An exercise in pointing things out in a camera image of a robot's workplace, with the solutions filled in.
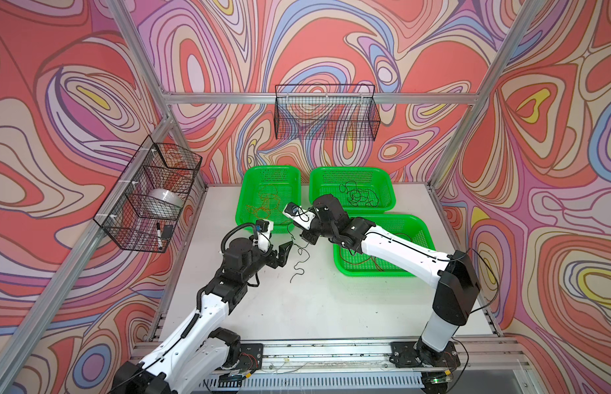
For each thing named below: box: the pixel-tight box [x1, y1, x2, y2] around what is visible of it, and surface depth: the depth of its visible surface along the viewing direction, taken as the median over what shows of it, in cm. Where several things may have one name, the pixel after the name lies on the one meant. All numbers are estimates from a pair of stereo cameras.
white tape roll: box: [146, 187, 185, 218], surface depth 73 cm
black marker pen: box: [156, 221, 163, 250], surface depth 73 cm
